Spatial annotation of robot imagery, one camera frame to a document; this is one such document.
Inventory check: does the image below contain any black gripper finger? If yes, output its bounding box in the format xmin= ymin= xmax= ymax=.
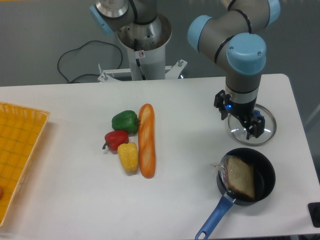
xmin=213 ymin=90 xmax=231 ymax=120
xmin=246 ymin=115 xmax=265 ymax=140

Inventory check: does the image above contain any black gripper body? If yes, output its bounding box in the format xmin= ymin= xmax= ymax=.
xmin=224 ymin=94 xmax=257 ymax=129

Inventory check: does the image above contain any glass pot lid blue knob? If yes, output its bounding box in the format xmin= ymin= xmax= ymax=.
xmin=226 ymin=104 xmax=277 ymax=147

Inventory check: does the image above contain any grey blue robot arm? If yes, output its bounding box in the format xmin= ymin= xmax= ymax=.
xmin=89 ymin=0 xmax=281 ymax=139

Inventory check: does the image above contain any wrapped bread slice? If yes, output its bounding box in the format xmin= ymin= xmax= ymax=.
xmin=211 ymin=155 xmax=255 ymax=201

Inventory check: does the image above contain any orange baguette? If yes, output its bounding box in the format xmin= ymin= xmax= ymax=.
xmin=138 ymin=103 xmax=156 ymax=179

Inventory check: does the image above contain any green bell pepper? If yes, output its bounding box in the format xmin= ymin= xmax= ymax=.
xmin=111 ymin=110 xmax=139 ymax=135

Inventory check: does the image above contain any black device at table edge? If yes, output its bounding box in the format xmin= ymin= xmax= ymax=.
xmin=307 ymin=202 xmax=320 ymax=228

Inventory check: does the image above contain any yellow bell pepper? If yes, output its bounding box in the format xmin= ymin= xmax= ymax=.
xmin=117 ymin=142 xmax=138 ymax=173

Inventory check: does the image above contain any red bell pepper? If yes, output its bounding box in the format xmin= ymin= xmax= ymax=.
xmin=102 ymin=130 xmax=129 ymax=151

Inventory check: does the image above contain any yellow woven basket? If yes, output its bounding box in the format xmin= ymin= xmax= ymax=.
xmin=0 ymin=102 xmax=50 ymax=226

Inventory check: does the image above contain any dark pot blue handle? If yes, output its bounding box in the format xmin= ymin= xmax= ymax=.
xmin=195 ymin=147 xmax=276 ymax=240

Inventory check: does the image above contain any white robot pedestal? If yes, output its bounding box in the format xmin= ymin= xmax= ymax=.
xmin=97 ymin=13 xmax=188 ymax=82

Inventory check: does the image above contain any black cable on floor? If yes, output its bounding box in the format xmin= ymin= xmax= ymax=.
xmin=57 ymin=40 xmax=123 ymax=84

